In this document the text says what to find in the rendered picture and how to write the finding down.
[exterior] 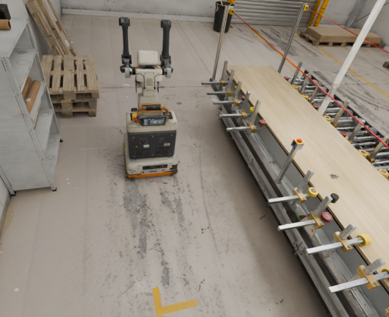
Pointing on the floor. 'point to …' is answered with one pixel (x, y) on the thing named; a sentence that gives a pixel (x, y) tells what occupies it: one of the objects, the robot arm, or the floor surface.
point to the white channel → (352, 53)
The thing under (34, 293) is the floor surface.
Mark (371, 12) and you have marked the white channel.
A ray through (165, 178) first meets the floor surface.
